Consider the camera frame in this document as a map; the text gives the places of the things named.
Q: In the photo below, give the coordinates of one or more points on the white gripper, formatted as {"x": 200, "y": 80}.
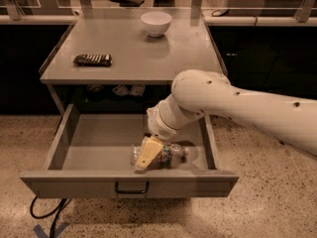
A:
{"x": 158, "y": 127}

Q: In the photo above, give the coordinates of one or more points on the clear plastic water bottle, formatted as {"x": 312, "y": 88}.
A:
{"x": 171, "y": 156}

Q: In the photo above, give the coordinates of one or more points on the grey top drawer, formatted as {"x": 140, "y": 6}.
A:
{"x": 90, "y": 152}

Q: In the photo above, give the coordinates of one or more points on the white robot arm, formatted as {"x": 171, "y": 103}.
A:
{"x": 198, "y": 93}

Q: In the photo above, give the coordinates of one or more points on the white tag right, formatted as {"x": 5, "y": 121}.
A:
{"x": 137, "y": 90}

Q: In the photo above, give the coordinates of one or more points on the white tag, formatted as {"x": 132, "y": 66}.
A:
{"x": 121, "y": 90}
{"x": 137, "y": 90}

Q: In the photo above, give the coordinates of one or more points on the white tag left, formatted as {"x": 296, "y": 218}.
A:
{"x": 121, "y": 90}

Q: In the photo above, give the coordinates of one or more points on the round dark knob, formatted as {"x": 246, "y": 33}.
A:
{"x": 95, "y": 88}

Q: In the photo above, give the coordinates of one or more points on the dark striped snack bar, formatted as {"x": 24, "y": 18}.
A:
{"x": 93, "y": 60}

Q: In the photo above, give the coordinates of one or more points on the white ceramic bowl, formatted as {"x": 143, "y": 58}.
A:
{"x": 156, "y": 23}

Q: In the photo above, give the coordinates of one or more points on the black office chair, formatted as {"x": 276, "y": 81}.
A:
{"x": 129, "y": 3}

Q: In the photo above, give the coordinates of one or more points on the glass partition railing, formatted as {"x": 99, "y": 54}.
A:
{"x": 260, "y": 12}

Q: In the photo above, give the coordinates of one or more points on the black drawer handle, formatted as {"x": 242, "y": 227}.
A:
{"x": 131, "y": 187}

